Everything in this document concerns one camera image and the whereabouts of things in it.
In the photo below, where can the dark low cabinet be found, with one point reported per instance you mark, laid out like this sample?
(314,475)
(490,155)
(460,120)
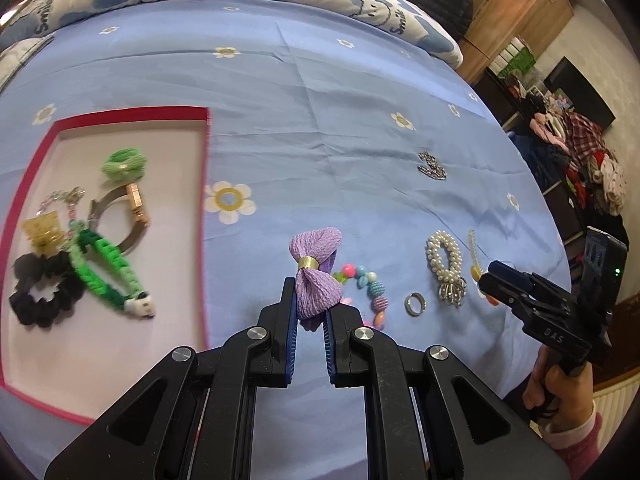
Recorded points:
(550,190)

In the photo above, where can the white radiator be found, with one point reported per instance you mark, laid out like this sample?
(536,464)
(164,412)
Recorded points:
(617,405)

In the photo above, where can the person's right forearm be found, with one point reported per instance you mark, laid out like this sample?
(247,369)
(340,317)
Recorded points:
(580,445)

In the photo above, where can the purple fabric bow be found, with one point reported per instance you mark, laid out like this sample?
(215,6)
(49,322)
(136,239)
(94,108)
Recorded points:
(315,285)

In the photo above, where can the wooden wardrobe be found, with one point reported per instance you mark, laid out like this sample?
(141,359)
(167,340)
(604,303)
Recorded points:
(520,5)

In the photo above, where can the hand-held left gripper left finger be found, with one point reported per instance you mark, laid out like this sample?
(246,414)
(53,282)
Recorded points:
(289,332)

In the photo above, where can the silver rhinestone hair clip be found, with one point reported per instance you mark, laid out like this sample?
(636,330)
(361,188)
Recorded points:
(432,167)

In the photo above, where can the yellow hair claw clip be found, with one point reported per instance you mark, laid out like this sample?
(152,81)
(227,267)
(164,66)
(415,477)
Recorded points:
(42,230)

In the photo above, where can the green and white boxes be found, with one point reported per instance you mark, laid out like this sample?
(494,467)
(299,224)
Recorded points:
(517,57)

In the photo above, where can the red cardboard box tray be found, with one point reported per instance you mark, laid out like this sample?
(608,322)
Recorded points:
(150,360)

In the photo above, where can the pile of clothes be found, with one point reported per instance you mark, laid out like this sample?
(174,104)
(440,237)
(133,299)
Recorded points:
(590,160)

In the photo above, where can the black bag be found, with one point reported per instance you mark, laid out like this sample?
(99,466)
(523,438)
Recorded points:
(445,0)

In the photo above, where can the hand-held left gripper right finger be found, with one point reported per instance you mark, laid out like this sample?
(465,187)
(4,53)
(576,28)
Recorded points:
(328,345)

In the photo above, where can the comb hair clip orange charm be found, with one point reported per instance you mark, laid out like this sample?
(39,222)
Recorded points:
(472,255)

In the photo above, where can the black scrunchie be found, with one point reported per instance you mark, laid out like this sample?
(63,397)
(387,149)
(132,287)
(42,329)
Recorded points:
(37,305)

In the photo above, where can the person's right hand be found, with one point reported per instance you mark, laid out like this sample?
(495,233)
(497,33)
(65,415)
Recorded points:
(565,395)

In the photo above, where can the white pillow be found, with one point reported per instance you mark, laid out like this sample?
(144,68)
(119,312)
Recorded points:
(20,60)

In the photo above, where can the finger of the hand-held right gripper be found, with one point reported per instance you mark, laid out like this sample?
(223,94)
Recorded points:
(515,280)
(500,295)

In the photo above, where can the black television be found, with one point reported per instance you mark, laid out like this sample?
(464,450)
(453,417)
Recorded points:
(580,90)

